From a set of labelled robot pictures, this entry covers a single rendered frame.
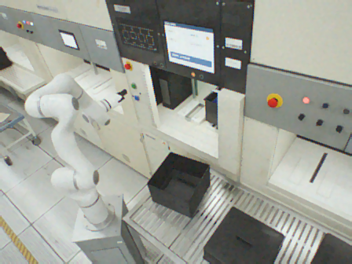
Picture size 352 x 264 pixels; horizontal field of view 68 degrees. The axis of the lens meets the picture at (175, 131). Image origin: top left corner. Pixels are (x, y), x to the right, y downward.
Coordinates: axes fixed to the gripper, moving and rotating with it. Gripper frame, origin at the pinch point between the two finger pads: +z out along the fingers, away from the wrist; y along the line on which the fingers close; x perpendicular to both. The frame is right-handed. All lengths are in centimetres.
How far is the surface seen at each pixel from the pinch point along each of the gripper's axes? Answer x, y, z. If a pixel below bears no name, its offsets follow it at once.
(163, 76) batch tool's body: -3.7, 5.9, 33.0
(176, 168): -42, 44, -7
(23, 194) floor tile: -120, -117, -78
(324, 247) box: -19, 134, -19
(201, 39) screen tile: 42, 59, 9
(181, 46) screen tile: 37, 47, 9
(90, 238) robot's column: -44, 34, -72
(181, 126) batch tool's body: -33.3, 28.2, 21.0
